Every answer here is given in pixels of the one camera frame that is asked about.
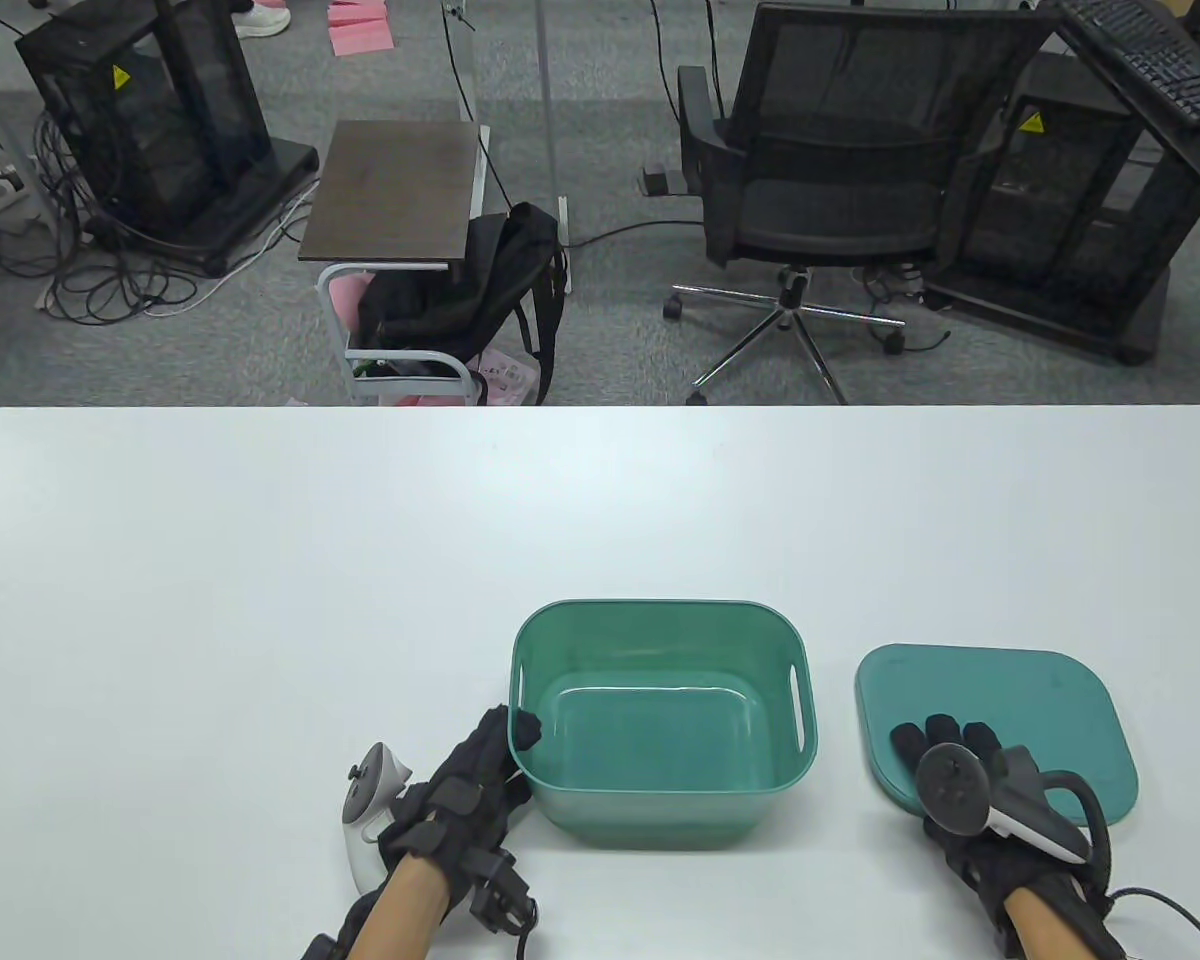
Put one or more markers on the person's left hand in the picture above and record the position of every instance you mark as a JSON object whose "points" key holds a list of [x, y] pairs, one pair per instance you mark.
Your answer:
{"points": [[460, 790]]}

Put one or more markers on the person's right hand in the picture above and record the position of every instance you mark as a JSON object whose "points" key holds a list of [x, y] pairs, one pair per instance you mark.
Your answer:
{"points": [[980, 860]]}

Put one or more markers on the teal plastic lid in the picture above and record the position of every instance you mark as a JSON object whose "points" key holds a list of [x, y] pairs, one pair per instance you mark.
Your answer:
{"points": [[1000, 700]]}

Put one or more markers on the teal plastic storage box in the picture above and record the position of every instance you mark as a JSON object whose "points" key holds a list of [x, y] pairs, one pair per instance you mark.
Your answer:
{"points": [[660, 740]]}

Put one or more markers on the person's right forearm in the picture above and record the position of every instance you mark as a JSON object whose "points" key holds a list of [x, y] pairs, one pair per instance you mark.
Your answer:
{"points": [[1045, 930]]}

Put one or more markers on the person's left forearm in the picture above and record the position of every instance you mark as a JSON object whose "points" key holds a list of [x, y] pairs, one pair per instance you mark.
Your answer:
{"points": [[395, 915]]}

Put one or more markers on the grey white right hand controller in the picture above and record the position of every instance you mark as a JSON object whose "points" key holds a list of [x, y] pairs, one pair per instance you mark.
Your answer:
{"points": [[960, 790]]}

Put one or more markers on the grey white hand controller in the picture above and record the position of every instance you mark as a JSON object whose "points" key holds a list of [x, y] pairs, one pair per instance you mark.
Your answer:
{"points": [[960, 790], [365, 800]]}

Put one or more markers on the grey white left hand controller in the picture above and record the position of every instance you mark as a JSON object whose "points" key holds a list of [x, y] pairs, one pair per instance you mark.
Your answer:
{"points": [[365, 800]]}

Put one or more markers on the pink printed packet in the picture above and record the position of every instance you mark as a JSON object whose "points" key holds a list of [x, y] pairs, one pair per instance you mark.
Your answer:
{"points": [[510, 375]]}

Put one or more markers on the pink bag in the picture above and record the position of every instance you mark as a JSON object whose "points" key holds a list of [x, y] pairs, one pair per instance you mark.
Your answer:
{"points": [[345, 305]]}

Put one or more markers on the black backpack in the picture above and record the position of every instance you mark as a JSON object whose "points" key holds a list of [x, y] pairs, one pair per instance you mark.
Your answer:
{"points": [[470, 280]]}

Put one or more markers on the brown top white side table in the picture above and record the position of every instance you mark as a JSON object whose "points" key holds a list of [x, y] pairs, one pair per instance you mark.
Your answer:
{"points": [[395, 195]]}

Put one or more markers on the black workstation cart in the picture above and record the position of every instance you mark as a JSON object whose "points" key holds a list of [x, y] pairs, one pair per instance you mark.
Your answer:
{"points": [[1060, 220]]}

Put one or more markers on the metal stand pole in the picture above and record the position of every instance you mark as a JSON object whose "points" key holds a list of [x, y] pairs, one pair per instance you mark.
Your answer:
{"points": [[552, 120]]}

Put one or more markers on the black mesh office chair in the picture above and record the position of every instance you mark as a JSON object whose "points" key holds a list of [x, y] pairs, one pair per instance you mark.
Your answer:
{"points": [[830, 200]]}

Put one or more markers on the black mesh computer cabinet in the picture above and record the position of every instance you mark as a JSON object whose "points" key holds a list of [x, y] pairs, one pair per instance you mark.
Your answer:
{"points": [[160, 130]]}

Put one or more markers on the pink paper sheets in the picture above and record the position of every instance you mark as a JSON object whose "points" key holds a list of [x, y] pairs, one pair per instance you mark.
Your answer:
{"points": [[360, 28]]}

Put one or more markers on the black keyboard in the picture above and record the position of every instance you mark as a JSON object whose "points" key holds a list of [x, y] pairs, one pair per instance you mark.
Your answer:
{"points": [[1150, 50]]}

